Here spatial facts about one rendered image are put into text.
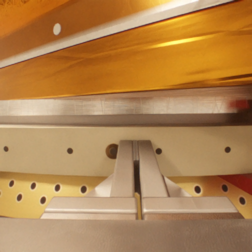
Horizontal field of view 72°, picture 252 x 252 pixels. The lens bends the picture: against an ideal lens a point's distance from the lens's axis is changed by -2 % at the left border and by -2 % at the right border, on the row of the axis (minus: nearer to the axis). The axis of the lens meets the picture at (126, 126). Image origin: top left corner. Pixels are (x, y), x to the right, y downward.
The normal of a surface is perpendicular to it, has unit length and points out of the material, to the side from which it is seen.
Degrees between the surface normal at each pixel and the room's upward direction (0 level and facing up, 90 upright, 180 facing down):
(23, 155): 90
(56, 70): 90
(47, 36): 90
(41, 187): 62
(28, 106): 90
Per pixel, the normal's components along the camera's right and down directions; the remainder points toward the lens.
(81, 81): -0.52, 0.09
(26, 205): -0.18, -0.39
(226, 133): 0.06, 0.10
